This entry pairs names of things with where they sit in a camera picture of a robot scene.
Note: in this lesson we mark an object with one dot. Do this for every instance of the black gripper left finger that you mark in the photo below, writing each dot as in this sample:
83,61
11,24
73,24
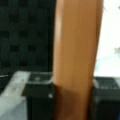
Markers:
40,95

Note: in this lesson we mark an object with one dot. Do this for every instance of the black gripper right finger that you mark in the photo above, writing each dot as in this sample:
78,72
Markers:
105,99

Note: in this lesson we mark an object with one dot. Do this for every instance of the white divided serving tray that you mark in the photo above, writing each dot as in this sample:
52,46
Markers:
108,53

